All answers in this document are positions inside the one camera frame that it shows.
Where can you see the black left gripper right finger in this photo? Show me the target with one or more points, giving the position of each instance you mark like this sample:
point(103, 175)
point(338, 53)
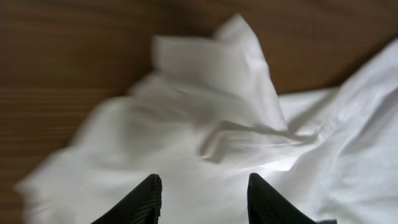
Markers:
point(267, 206)

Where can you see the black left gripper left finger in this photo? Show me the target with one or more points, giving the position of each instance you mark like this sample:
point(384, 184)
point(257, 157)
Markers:
point(140, 206)

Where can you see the white printed t-shirt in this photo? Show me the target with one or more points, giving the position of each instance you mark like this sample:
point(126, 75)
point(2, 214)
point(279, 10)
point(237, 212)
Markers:
point(206, 118)

